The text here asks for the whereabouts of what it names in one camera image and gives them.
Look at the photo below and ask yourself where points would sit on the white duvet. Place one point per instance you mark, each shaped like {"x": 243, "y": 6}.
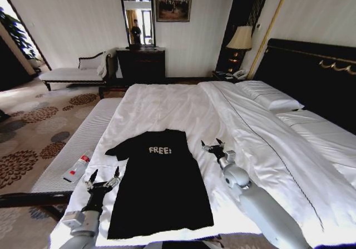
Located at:
{"x": 169, "y": 110}

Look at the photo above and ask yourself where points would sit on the person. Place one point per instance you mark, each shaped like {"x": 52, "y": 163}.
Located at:
{"x": 136, "y": 32}

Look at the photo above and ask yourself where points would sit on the white striped pillow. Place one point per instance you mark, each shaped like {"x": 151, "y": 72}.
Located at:
{"x": 267, "y": 96}
{"x": 325, "y": 138}

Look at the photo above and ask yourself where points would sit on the white chaise longue, dark frame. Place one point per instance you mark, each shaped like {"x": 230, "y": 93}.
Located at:
{"x": 69, "y": 74}

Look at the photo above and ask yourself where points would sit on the white striped bed bench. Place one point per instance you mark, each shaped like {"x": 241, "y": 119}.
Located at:
{"x": 83, "y": 138}

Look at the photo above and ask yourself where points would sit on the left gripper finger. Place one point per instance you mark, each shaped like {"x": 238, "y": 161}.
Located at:
{"x": 113, "y": 180}
{"x": 91, "y": 180}

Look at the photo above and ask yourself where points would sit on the dark nightstand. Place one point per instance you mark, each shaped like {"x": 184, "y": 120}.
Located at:
{"x": 222, "y": 76}

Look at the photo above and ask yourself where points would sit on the dark wooden dresser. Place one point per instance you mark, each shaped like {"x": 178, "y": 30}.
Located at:
{"x": 140, "y": 65}

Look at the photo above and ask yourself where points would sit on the black headboard with gold trim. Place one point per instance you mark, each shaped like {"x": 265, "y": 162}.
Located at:
{"x": 306, "y": 74}

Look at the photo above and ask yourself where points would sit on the black T-shirt with FREE print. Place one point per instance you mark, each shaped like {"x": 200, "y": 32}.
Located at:
{"x": 155, "y": 190}

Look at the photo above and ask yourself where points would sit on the dark gold-striped wall panel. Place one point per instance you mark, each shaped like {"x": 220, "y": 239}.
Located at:
{"x": 244, "y": 7}

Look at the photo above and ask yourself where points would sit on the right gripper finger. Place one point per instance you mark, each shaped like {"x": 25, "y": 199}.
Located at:
{"x": 221, "y": 143}
{"x": 206, "y": 146}

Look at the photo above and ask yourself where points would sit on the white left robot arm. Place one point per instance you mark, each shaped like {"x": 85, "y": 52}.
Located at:
{"x": 83, "y": 225}

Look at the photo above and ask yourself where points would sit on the white throw cloth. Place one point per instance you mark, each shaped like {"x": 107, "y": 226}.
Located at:
{"x": 102, "y": 64}

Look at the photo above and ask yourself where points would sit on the gold-framed painting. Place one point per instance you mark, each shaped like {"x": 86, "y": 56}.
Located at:
{"x": 173, "y": 1}

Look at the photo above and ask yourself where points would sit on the table lamp with cream shade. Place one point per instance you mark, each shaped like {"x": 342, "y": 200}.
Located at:
{"x": 239, "y": 39}

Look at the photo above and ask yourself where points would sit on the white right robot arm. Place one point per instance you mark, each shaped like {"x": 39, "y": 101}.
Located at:
{"x": 258, "y": 204}

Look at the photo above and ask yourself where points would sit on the dark-framed wall mirror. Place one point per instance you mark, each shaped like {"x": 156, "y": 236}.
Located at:
{"x": 139, "y": 15}

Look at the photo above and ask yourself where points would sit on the dark robot front panel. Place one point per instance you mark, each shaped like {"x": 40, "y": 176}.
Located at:
{"x": 185, "y": 244}

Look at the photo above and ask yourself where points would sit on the clear packet with red label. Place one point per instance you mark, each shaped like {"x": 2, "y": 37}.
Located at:
{"x": 75, "y": 169}

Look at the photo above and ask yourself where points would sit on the white telephone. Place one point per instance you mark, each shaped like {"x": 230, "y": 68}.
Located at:
{"x": 239, "y": 73}

